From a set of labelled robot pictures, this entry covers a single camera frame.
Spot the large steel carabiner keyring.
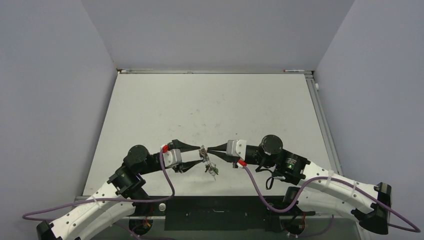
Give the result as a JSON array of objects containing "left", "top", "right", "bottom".
[{"left": 198, "top": 145, "right": 217, "bottom": 181}]

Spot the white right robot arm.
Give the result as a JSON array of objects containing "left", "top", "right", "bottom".
[{"left": 206, "top": 134, "right": 392, "bottom": 235}]

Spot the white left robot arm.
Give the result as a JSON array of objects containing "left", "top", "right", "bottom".
[{"left": 36, "top": 139, "right": 206, "bottom": 240}]

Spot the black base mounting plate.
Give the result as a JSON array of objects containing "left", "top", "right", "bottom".
[{"left": 128, "top": 196, "right": 315, "bottom": 235}]

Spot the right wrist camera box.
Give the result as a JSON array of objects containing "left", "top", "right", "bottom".
[{"left": 226, "top": 139, "right": 247, "bottom": 168}]

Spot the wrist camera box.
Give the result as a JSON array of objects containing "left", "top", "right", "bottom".
[
  {"left": 161, "top": 144, "right": 183, "bottom": 168},
  {"left": 226, "top": 139, "right": 247, "bottom": 168}
]

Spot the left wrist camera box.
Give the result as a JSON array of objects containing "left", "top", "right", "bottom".
[{"left": 161, "top": 144, "right": 183, "bottom": 168}]

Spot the aluminium right side rail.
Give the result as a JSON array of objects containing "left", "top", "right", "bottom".
[{"left": 305, "top": 71, "right": 343, "bottom": 175}]

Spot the aluminium rail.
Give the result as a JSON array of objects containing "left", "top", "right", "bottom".
[
  {"left": 117, "top": 69, "right": 313, "bottom": 75},
  {"left": 305, "top": 71, "right": 343, "bottom": 175}
]

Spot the pen on back rail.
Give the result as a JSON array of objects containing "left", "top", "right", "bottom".
[{"left": 283, "top": 69, "right": 306, "bottom": 74}]

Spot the aluminium back rail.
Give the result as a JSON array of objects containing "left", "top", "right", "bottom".
[{"left": 117, "top": 69, "right": 313, "bottom": 75}]

